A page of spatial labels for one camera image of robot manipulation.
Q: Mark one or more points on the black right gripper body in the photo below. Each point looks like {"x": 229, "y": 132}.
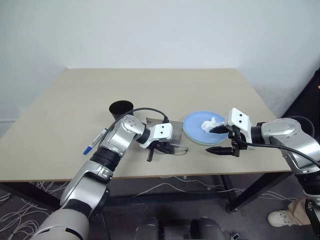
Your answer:
{"x": 237, "y": 143}

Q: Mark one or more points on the white tissue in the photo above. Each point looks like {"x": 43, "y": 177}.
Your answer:
{"x": 208, "y": 124}

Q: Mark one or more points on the beige trouser leg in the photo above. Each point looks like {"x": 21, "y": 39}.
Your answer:
{"x": 297, "y": 211}

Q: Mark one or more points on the white sneaker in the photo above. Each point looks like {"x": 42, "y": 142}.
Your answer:
{"x": 278, "y": 218}

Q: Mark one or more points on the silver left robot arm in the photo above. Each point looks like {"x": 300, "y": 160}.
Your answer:
{"x": 82, "y": 185}

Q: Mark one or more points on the dark rounded shape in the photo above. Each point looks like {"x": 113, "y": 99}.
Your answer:
{"x": 147, "y": 230}
{"x": 206, "y": 230}

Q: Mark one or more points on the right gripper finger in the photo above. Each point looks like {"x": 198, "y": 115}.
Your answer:
{"x": 220, "y": 130}
{"x": 220, "y": 151}

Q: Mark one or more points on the grey translucent glasses case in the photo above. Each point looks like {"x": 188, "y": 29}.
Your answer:
{"x": 177, "y": 132}

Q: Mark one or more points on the thin-framed eyeglasses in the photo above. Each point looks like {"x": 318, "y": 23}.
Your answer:
{"x": 181, "y": 151}

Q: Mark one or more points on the white marker blue cap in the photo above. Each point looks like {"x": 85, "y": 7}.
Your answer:
{"x": 96, "y": 140}

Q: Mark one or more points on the black partition panel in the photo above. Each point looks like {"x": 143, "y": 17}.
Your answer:
{"x": 305, "y": 97}

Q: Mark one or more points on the black plastic cup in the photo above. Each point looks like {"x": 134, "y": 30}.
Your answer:
{"x": 120, "y": 108}

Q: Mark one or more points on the light green plate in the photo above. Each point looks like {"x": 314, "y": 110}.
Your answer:
{"x": 205, "y": 143}

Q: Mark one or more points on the light blue plate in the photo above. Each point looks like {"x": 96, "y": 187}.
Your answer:
{"x": 193, "y": 125}

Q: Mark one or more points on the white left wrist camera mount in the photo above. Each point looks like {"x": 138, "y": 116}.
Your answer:
{"x": 162, "y": 130}

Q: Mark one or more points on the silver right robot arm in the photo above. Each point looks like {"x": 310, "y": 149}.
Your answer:
{"x": 282, "y": 135}

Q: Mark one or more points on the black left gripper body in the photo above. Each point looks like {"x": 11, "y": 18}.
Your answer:
{"x": 162, "y": 142}

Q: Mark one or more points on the black metal table frame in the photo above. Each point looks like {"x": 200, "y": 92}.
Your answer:
{"x": 175, "y": 198}

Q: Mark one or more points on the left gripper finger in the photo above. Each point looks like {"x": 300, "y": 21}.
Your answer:
{"x": 150, "y": 155}
{"x": 166, "y": 148}

